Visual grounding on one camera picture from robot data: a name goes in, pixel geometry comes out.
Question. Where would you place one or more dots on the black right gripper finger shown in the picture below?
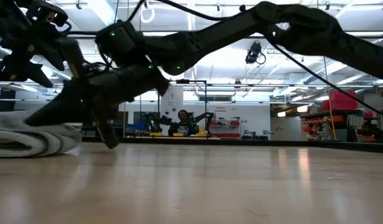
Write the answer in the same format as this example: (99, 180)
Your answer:
(107, 127)
(64, 107)

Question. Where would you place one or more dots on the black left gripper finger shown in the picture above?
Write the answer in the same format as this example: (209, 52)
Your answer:
(20, 71)
(73, 59)

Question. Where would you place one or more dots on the grey waffle microfiber towel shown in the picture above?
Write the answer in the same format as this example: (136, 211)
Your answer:
(30, 137)

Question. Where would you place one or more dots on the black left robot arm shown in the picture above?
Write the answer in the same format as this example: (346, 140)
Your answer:
(6, 11)

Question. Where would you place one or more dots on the black background robot arm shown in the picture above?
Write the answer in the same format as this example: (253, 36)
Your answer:
(155, 121)
(204, 117)

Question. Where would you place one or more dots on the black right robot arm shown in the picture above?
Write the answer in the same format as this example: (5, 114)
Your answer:
(303, 31)

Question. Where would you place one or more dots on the person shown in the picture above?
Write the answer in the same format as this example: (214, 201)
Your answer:
(182, 124)

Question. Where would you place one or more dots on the rack of red bins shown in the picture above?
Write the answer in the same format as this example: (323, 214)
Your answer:
(228, 129)

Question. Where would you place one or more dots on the shelf with red bins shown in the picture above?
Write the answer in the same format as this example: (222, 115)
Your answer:
(328, 124)

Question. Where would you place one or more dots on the red plastic crate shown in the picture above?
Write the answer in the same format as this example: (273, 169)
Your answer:
(340, 100)

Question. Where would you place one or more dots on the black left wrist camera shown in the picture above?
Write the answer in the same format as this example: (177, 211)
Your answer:
(48, 12)

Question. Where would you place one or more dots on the black background station frame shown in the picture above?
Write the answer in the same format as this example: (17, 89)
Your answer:
(206, 102)

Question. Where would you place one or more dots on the black table edge rail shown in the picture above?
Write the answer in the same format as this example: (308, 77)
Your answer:
(241, 142)

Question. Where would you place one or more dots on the black overhead camera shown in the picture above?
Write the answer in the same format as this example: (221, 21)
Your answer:
(254, 52)

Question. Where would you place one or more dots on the black aluminium rig frame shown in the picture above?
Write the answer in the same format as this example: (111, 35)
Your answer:
(365, 33)

